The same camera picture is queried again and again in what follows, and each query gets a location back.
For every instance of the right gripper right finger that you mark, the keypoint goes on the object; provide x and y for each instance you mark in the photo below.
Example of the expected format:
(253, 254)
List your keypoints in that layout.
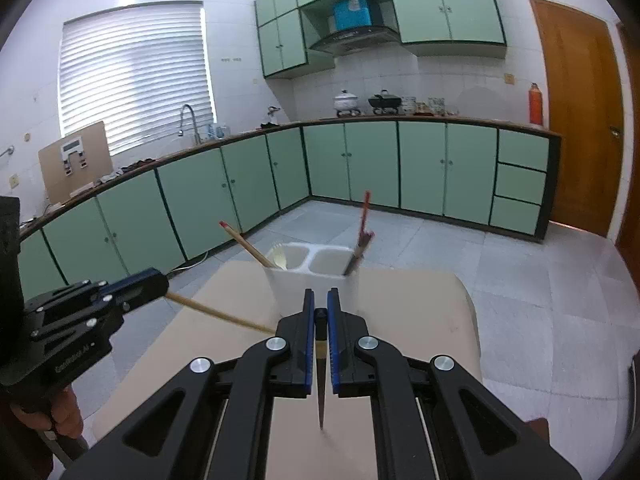
(432, 420)

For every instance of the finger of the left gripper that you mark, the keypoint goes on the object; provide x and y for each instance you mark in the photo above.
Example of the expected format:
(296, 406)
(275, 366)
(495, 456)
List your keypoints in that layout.
(52, 312)
(136, 290)

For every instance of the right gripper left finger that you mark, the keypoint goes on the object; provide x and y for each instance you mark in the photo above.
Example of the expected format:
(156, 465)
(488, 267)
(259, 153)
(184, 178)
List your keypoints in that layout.
(211, 420)

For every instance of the bamboo chopstick red end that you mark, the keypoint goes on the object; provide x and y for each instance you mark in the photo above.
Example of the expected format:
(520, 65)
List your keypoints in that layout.
(245, 244)

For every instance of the red floral chopstick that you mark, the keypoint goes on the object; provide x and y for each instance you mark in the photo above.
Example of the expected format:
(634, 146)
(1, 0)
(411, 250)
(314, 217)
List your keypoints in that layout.
(364, 213)
(363, 243)

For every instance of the black chopstick gold band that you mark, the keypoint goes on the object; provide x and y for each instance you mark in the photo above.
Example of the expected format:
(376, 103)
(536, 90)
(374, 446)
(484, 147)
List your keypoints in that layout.
(354, 260)

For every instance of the green lower kitchen cabinets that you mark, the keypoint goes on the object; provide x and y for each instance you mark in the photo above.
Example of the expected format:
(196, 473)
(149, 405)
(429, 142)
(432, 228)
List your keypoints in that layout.
(168, 212)

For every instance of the green kitchen cabinets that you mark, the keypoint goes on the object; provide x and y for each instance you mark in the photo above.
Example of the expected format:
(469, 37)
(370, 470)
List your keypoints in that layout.
(168, 212)
(287, 28)

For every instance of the green upper kitchen cabinets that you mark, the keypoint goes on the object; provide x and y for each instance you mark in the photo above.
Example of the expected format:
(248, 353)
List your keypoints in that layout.
(287, 28)

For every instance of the person's left hand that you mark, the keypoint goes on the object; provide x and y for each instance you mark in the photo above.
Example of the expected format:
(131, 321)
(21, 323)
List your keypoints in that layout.
(64, 417)

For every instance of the white plastic fork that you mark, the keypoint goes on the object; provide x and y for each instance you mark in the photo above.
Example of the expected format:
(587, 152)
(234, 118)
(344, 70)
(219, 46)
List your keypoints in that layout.
(279, 256)

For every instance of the cardboard box with dispenser print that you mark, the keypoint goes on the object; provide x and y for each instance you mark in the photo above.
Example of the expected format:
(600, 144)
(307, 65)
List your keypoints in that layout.
(75, 162)

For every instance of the white two-compartment utensil holder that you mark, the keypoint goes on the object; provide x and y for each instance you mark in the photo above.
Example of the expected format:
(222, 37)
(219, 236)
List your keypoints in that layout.
(316, 267)

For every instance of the white window blind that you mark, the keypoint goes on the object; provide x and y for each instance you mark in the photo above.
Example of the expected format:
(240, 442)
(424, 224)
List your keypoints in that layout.
(142, 70)

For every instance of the white enamel pot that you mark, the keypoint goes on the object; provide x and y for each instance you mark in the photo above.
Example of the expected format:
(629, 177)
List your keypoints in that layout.
(346, 104)

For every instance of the black wok with lid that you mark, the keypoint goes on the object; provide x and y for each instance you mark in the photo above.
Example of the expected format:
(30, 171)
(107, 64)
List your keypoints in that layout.
(385, 103)

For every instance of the black range hood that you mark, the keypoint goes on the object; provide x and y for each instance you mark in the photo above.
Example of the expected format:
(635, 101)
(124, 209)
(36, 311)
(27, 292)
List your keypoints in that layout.
(355, 39)

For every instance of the orange thermos bottle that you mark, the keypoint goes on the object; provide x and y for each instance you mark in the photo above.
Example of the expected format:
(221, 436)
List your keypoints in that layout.
(535, 105)

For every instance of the blue box on hood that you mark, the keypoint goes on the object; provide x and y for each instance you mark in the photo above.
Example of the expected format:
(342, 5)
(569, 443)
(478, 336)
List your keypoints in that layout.
(351, 13)

